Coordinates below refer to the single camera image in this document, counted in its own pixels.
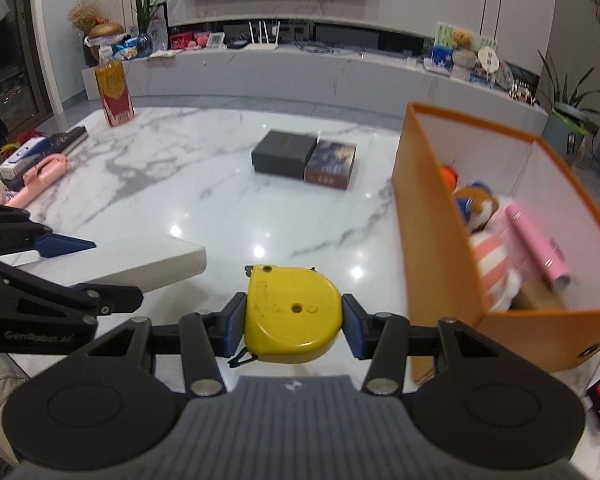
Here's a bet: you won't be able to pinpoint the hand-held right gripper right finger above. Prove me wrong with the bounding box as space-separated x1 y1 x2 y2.
341 292 502 397

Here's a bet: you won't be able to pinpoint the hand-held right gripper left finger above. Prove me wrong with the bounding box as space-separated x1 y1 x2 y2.
87 291 247 398

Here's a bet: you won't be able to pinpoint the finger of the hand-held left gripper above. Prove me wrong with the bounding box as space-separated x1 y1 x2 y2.
0 201 97 261
0 258 144 331

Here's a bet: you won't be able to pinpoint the yellow tape measure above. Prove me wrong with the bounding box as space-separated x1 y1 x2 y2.
228 264 343 368

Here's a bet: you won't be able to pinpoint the orange storage box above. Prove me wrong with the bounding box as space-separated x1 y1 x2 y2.
391 102 600 386

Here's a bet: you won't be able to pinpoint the pink plush toy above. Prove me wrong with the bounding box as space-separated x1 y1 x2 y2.
467 220 523 313

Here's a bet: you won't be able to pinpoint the brown bear plush blue hat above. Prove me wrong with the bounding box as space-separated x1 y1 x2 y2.
452 182 501 233

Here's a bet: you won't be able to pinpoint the orange crochet toy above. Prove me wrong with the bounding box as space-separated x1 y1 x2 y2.
439 164 461 193

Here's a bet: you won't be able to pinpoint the pink wallet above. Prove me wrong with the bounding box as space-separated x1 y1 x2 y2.
505 202 572 291

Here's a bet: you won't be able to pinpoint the beige cloth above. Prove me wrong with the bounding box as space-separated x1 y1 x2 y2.
0 350 37 467

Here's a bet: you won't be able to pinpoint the pink handheld device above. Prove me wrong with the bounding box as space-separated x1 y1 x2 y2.
5 155 70 207

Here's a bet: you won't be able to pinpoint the white blue box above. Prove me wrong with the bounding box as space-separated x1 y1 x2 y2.
0 135 48 179

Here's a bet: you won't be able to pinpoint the black notebook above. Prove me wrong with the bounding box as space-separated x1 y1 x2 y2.
45 126 89 156

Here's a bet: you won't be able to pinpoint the red packet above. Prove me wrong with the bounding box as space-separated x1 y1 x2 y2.
94 47 135 128

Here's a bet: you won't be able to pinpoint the dark printed box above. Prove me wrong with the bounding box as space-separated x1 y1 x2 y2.
304 139 357 191

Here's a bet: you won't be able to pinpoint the blue white snack bag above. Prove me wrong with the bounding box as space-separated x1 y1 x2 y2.
112 37 142 61

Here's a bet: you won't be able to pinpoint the glass door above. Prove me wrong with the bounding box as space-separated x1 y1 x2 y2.
0 0 52 128

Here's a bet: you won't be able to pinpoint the dried plant in dark vase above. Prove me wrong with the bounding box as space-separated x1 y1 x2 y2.
67 0 127 68

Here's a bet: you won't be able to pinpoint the green plant in glass vase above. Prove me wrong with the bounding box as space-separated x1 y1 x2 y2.
132 0 180 57

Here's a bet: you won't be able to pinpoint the small red box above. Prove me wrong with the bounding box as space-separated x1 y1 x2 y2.
170 32 201 51

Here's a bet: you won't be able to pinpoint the white TV cabinet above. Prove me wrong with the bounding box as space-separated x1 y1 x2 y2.
81 15 551 133

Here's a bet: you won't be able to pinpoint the white router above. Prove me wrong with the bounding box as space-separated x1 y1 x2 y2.
243 19 281 52

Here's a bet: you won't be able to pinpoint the colorful gift box set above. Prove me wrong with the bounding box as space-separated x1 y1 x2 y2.
422 22 501 83

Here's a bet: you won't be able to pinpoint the small figurines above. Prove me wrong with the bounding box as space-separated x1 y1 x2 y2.
509 82 539 107

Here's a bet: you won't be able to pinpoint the black set-top box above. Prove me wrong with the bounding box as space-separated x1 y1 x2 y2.
315 25 381 47

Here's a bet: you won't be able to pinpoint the potted plant grey pot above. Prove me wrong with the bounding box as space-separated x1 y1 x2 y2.
537 50 600 167

